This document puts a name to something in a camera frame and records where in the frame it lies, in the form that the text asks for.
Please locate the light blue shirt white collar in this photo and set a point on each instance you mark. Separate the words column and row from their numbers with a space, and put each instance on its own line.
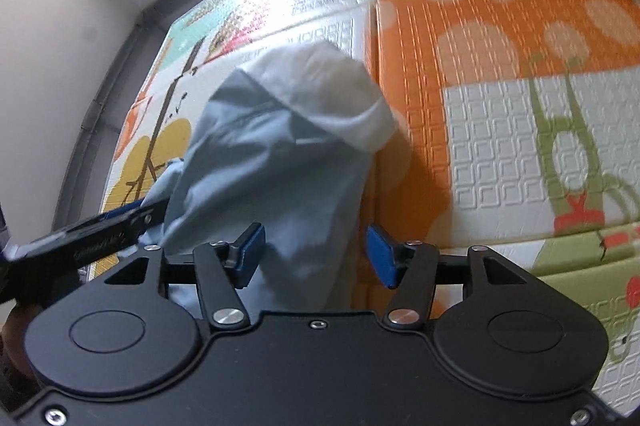
column 286, row 140

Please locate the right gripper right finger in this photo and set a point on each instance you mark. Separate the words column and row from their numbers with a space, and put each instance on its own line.
column 407, row 268

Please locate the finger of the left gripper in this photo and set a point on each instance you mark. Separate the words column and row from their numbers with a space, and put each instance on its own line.
column 122, row 210

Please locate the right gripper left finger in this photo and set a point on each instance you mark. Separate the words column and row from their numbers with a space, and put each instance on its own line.
column 222, row 269

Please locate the person's left hand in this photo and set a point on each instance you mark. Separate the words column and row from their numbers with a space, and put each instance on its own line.
column 13, row 336

